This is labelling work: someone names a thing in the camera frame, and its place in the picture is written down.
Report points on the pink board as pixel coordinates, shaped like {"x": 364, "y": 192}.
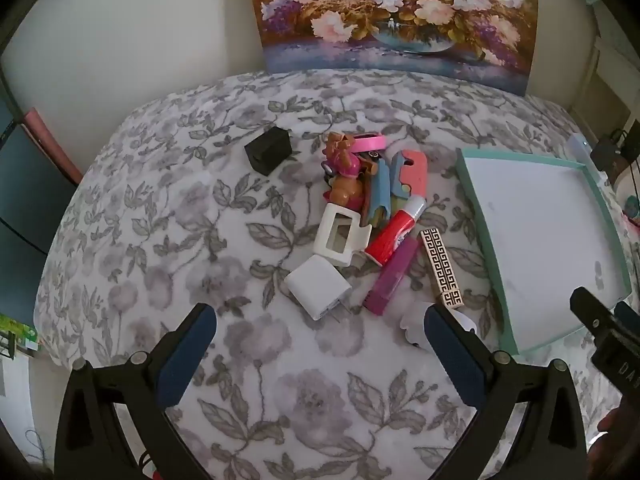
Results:
{"x": 50, "y": 140}

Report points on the white plastic holder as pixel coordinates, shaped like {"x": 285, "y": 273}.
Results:
{"x": 327, "y": 252}

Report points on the teal tray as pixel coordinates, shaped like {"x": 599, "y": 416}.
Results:
{"x": 545, "y": 240}

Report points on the brown and pink toy dog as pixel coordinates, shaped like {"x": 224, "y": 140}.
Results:
{"x": 345, "y": 180}

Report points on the red and white tube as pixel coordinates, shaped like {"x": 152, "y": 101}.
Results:
{"x": 392, "y": 237}

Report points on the person's right hand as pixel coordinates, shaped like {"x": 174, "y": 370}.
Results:
{"x": 607, "y": 430}

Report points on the pink wristband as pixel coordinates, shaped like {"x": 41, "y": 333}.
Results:
{"x": 372, "y": 142}

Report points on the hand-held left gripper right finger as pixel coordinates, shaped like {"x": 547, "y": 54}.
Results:
{"x": 457, "y": 360}

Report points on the dark cabinet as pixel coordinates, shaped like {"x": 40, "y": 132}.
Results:
{"x": 25, "y": 220}

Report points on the floral painting canvas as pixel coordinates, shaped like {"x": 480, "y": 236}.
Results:
{"x": 400, "y": 15}

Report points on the white charger cube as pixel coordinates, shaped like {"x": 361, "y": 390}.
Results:
{"x": 317, "y": 285}

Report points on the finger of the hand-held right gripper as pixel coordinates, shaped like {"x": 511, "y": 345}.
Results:
{"x": 629, "y": 316}
{"x": 592, "y": 310}

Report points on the small black bag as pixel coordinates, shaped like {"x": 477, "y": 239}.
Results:
{"x": 607, "y": 152}

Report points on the white scalloped plastic piece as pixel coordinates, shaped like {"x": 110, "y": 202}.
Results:
{"x": 412, "y": 327}

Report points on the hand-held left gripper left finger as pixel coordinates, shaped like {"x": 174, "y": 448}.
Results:
{"x": 187, "y": 355}

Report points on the green packet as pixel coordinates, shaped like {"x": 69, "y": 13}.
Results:
{"x": 15, "y": 332}

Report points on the grey floral blanket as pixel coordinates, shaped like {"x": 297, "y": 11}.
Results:
{"x": 200, "y": 220}

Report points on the small black toy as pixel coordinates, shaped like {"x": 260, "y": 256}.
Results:
{"x": 330, "y": 176}

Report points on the black patterned beige box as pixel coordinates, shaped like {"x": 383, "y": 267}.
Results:
{"x": 442, "y": 270}

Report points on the black charger cube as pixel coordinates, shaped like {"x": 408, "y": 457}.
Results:
{"x": 267, "y": 152}

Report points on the white plastic container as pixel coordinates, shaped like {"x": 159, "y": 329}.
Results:
{"x": 580, "y": 146}

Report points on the pink lighter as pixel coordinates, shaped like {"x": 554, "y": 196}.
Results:
{"x": 392, "y": 280}

